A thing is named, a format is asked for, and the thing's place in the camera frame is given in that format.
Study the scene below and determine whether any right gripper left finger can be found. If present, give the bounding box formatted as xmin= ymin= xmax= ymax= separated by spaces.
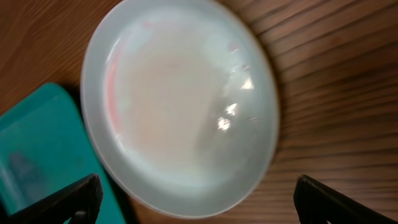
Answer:
xmin=1 ymin=174 xmax=104 ymax=223

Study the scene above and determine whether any light blue plate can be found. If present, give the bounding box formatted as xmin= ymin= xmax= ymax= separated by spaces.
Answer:
xmin=80 ymin=1 xmax=280 ymax=219

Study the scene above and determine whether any blue plastic tray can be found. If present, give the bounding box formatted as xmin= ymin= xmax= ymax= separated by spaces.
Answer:
xmin=1 ymin=83 xmax=125 ymax=224

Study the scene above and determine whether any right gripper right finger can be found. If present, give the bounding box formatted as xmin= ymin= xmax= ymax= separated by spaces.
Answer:
xmin=294 ymin=175 xmax=397 ymax=224

